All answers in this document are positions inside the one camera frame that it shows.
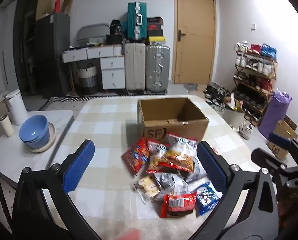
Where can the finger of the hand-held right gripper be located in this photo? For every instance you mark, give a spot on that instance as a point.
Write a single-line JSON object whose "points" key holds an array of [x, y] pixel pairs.
{"points": [[266, 158], [280, 138]]}

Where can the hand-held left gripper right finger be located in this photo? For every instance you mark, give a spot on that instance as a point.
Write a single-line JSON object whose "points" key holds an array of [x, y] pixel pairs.
{"points": [[211, 165]]}

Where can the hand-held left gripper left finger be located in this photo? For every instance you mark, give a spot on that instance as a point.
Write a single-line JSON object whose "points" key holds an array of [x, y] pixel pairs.
{"points": [[79, 165]]}

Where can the grey snack packet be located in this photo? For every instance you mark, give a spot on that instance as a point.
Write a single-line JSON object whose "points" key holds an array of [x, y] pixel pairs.
{"points": [[198, 171]]}

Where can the blue snack packet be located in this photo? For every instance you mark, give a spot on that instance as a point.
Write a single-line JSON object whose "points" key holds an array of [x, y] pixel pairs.
{"points": [[207, 197]]}

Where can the white red snack packet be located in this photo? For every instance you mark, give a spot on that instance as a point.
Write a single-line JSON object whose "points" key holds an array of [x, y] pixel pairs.
{"points": [[184, 141], [159, 147]]}

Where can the orange noodle snack packet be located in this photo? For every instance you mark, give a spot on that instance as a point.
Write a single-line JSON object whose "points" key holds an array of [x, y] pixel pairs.
{"points": [[174, 160]]}

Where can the red chocolate snack packet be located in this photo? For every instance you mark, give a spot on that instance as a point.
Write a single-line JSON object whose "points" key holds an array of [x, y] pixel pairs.
{"points": [[179, 202]]}

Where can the red biscuit snack packet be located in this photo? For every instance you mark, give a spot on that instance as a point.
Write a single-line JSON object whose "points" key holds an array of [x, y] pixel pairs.
{"points": [[135, 156]]}

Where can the yellow candy packet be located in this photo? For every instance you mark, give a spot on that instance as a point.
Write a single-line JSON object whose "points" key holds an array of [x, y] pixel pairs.
{"points": [[149, 185]]}

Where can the small printed cardboard box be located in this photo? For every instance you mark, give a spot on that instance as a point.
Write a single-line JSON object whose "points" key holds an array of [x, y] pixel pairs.
{"points": [[284, 132]]}

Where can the purple rolled mat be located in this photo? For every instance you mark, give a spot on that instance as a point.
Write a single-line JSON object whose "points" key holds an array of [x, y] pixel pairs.
{"points": [[275, 115]]}

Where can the beige plate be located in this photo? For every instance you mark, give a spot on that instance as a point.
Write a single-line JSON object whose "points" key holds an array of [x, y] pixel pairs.
{"points": [[52, 137]]}

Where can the blue bowl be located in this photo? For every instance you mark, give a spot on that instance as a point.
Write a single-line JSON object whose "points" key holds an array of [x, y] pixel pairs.
{"points": [[35, 130], [40, 144]]}

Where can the beige checked tablecloth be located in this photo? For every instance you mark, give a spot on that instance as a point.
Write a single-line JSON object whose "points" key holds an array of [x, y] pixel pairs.
{"points": [[109, 130]]}

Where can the white trash bin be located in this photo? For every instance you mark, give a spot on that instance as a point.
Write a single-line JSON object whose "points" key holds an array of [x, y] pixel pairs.
{"points": [[235, 117]]}

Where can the wooden shoe rack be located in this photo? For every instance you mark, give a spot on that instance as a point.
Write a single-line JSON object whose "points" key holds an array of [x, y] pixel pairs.
{"points": [[272, 78]]}

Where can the heap of sneakers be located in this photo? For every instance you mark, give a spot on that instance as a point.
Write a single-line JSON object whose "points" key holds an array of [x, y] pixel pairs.
{"points": [[215, 95]]}

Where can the white marble side table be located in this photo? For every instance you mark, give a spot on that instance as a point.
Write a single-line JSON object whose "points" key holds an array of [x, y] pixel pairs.
{"points": [[6, 152]]}

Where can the white cup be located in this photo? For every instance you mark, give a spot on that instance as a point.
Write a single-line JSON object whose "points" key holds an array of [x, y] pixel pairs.
{"points": [[6, 126]]}

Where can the white kettle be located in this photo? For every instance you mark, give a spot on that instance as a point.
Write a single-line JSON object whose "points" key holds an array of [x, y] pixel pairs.
{"points": [[16, 107]]}

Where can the woven laundry basket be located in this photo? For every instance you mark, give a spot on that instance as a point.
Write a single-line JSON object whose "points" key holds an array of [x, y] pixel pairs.
{"points": [[87, 80]]}

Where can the white drawer desk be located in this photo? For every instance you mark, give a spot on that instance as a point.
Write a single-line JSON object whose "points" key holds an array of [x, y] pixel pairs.
{"points": [[112, 72]]}

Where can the silver suitcase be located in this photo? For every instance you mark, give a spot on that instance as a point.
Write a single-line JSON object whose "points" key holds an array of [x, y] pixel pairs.
{"points": [[157, 67]]}

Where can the beige suitcase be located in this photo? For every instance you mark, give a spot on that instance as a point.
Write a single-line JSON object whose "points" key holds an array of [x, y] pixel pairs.
{"points": [[135, 67]]}

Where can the grey refrigerator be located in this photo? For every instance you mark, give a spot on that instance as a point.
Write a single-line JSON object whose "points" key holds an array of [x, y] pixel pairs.
{"points": [[52, 55]]}

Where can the black storage box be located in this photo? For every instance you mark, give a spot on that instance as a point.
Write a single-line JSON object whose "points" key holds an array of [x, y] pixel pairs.
{"points": [[114, 39]]}

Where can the black cabinet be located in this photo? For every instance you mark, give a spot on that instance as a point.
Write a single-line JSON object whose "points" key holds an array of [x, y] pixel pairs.
{"points": [[26, 42]]}

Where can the grey oval folding table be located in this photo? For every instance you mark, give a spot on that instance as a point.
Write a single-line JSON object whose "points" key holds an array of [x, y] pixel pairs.
{"points": [[92, 31]]}

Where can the yellow black shoe box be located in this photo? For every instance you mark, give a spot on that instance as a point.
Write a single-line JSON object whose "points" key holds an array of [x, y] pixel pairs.
{"points": [[157, 40]]}

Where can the wooden door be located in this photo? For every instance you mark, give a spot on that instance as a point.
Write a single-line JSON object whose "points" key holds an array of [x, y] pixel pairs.
{"points": [[194, 30]]}

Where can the black paper bag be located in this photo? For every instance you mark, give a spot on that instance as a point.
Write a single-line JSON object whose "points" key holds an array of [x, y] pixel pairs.
{"points": [[115, 27]]}

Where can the teal suitcase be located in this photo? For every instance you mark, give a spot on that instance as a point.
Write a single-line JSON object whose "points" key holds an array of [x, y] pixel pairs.
{"points": [[134, 20]]}

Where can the dark shoe box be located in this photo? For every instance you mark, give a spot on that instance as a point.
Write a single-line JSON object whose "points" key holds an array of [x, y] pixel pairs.
{"points": [[154, 20]]}

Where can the brown paper bag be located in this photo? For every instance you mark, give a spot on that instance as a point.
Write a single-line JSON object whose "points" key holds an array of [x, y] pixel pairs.
{"points": [[67, 6]]}

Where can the red bag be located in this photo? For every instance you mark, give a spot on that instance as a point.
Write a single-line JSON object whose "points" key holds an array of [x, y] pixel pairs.
{"points": [[57, 5]]}

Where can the flat cardboard box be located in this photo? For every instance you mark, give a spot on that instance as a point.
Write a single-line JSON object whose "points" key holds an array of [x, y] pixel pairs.
{"points": [[45, 2]]}

